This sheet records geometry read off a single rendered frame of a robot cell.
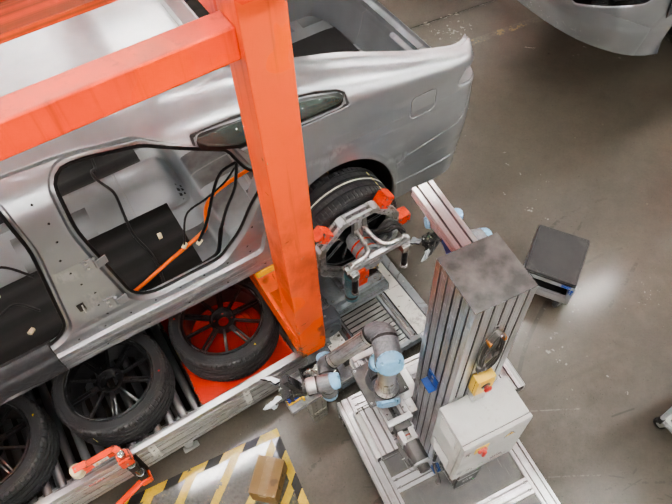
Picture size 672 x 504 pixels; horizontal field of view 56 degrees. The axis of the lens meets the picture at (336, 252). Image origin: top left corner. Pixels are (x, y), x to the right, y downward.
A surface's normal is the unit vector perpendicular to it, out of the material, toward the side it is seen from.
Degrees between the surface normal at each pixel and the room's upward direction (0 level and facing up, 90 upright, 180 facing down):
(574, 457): 0
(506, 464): 0
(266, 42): 90
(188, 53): 90
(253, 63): 90
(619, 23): 90
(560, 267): 0
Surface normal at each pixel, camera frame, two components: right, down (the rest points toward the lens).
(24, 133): 0.54, 0.69
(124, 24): 0.08, -0.62
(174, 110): 0.33, -0.12
